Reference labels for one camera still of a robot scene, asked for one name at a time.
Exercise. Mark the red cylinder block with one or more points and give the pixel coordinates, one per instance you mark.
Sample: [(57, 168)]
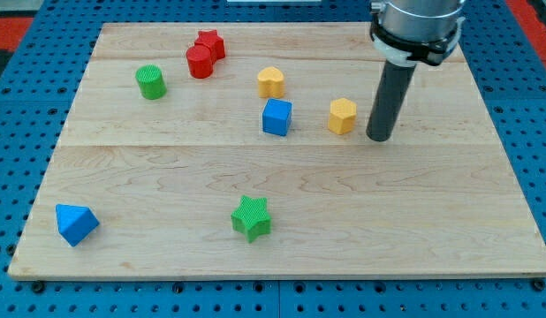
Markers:
[(199, 60)]

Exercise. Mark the green star block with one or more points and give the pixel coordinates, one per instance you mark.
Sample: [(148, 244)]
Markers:
[(251, 218)]

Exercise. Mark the blue cube block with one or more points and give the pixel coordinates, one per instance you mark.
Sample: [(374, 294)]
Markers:
[(277, 117)]

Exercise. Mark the yellow heart block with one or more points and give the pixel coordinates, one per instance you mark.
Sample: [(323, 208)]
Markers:
[(270, 83)]

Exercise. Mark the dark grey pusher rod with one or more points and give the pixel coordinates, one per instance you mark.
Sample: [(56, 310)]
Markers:
[(389, 97)]

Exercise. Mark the blue triangle block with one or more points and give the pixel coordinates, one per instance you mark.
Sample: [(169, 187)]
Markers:
[(74, 223)]

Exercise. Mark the red star block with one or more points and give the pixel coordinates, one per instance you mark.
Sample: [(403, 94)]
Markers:
[(211, 40)]

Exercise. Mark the green cylinder block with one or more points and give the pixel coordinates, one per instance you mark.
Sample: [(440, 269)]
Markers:
[(150, 80)]

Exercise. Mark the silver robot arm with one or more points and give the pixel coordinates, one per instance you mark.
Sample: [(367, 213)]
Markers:
[(407, 32)]

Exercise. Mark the light wooden board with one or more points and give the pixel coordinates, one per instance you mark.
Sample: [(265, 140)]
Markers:
[(437, 200)]

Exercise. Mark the yellow hexagon block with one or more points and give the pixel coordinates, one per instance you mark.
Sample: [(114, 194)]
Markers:
[(342, 116)]

